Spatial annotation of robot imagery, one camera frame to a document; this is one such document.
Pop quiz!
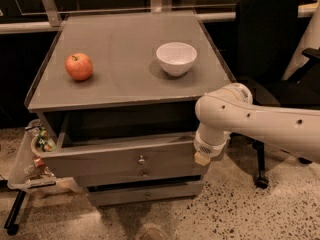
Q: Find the grey top drawer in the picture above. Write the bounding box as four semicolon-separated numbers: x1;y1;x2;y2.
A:
40;132;224;177

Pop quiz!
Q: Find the grey drawer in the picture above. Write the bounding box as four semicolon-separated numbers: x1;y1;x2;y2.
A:
40;132;224;177
87;181;203;207
74;164;208;187

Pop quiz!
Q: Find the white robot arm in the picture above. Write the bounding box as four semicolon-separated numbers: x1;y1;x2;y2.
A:
194;13;320;163

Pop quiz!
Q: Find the grey drawer cabinet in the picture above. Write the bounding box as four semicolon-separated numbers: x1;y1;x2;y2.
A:
24;10;240;145

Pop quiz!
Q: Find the grey bottom drawer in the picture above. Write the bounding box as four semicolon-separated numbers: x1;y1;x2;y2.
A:
87;181;203;207

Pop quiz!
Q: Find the grey middle drawer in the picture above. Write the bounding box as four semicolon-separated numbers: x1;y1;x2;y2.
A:
74;164;208;187

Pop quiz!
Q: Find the white ceramic bowl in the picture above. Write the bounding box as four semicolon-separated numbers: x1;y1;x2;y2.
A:
156;42;197;76

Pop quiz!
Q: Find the red apple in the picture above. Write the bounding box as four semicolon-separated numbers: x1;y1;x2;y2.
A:
65;53;93;81

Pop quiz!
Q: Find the black office chair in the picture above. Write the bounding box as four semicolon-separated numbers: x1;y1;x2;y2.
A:
218;0;320;190

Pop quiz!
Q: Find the clear plastic snack bin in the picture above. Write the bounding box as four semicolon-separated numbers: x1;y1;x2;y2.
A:
8;119;82;196

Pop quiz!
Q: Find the black cart leg with wheel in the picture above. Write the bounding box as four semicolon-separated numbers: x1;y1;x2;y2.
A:
4;190;26;236

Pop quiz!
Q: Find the metal rail with brackets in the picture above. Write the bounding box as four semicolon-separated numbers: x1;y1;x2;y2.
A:
0;0;320;36

